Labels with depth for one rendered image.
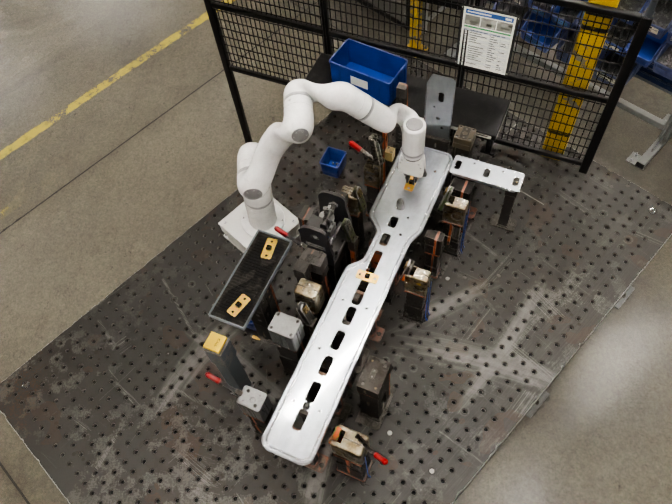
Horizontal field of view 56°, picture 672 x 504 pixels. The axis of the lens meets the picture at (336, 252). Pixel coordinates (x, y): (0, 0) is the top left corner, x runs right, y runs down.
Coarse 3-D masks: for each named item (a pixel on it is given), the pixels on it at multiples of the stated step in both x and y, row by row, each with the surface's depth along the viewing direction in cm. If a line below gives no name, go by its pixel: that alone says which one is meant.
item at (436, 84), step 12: (432, 84) 242; (444, 84) 240; (432, 96) 248; (444, 96) 245; (432, 108) 253; (444, 108) 250; (432, 120) 259; (444, 120) 256; (432, 132) 265; (444, 132) 262
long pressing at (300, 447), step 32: (448, 160) 259; (384, 192) 253; (416, 192) 252; (384, 224) 245; (416, 224) 244; (384, 256) 237; (352, 288) 231; (384, 288) 230; (320, 320) 225; (352, 320) 225; (320, 352) 219; (352, 352) 218; (288, 384) 214; (288, 416) 208; (320, 416) 208; (288, 448) 203
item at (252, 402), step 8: (248, 392) 208; (256, 392) 207; (240, 400) 206; (248, 400) 206; (256, 400) 206; (264, 400) 206; (240, 408) 211; (248, 408) 205; (256, 408) 204; (264, 408) 209; (248, 416) 220; (256, 416) 211; (264, 416) 211; (256, 424) 225; (264, 424) 220; (256, 432) 235
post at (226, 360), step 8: (224, 344) 208; (232, 344) 213; (208, 352) 207; (224, 352) 208; (232, 352) 215; (216, 360) 212; (224, 360) 210; (232, 360) 219; (224, 368) 219; (232, 368) 221; (240, 368) 229; (224, 376) 229; (232, 376) 224; (240, 376) 231; (232, 384) 235; (240, 384) 234; (248, 384) 242; (232, 392) 245
